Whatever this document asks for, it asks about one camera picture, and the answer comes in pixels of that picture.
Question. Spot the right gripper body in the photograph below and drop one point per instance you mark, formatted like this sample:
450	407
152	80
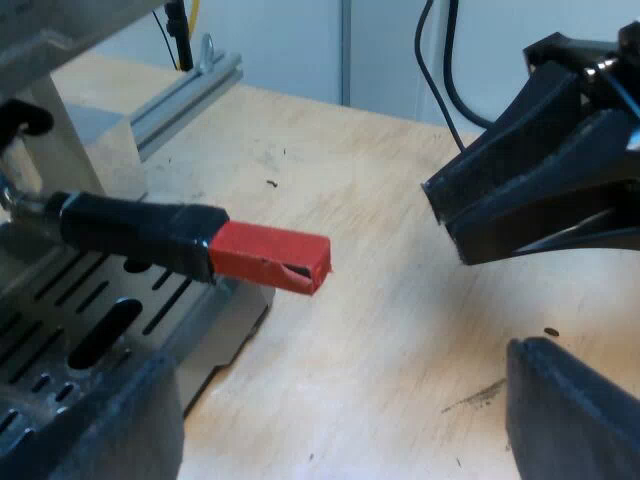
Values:
612	75

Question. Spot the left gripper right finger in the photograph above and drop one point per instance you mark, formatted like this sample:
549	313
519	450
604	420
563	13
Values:
575	420

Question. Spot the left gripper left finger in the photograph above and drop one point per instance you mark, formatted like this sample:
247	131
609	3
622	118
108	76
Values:
115	430

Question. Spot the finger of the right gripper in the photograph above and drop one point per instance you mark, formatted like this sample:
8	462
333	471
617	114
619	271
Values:
545	200
520	130

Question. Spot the steel espresso machine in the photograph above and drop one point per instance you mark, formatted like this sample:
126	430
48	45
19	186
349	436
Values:
55	305

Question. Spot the metal block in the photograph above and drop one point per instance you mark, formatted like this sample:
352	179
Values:
107	155

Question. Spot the black tripod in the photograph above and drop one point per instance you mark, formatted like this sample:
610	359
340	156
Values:
181	35

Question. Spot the aluminium rail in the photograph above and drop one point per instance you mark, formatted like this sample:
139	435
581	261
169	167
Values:
190	95

